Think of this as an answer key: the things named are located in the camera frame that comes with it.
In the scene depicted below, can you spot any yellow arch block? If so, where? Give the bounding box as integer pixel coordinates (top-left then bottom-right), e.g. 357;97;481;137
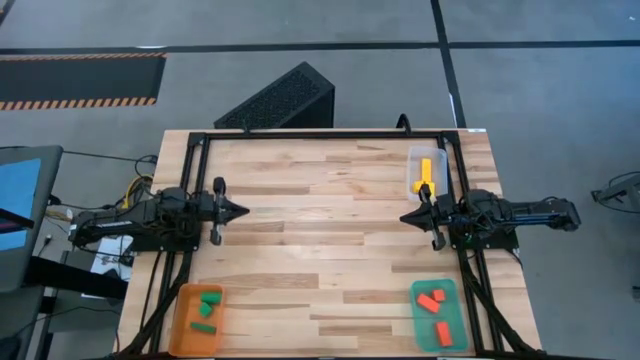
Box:
411;178;437;198

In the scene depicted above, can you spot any white paper sheet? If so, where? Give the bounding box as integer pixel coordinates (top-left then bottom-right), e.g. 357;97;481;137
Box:
91;234;136;282

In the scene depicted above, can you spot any black hazard-striped floor mat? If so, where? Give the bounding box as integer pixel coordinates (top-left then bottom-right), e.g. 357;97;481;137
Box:
0;51;168;113

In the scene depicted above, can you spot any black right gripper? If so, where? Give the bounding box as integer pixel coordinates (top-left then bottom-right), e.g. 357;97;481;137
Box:
399;183;457;252

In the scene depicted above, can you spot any orange plastic bin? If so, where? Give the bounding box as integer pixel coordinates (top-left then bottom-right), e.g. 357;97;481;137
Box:
167;282;228;358

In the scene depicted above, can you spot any green rectangular block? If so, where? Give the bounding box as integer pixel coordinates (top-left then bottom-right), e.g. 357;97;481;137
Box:
188;321;219;336

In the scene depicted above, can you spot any red rectangular block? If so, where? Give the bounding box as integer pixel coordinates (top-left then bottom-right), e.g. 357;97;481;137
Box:
416;292;442;315
433;320;455;349

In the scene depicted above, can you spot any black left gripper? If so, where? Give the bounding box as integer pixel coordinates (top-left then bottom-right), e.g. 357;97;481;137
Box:
196;177;251;247

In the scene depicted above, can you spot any grey metal stand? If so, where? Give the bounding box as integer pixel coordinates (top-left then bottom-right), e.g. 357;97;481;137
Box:
590;171;640;204

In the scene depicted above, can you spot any black table frame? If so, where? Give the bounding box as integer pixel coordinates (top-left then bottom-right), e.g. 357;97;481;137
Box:
114;128;544;360

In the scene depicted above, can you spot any monitor with blue screen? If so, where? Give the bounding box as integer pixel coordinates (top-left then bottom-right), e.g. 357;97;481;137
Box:
0;144;64;294

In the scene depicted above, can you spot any green plastic bin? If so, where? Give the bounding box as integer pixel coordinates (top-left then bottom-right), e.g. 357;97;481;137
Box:
408;277;470;354

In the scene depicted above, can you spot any yellow cable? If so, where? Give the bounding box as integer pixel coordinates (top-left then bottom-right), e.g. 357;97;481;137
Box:
121;173;154;209

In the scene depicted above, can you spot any black perforated computer case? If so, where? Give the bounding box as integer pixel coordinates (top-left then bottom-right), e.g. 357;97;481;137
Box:
213;60;337;131

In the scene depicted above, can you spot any clear plastic bin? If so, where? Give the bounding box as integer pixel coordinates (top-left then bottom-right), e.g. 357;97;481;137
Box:
406;145;450;203

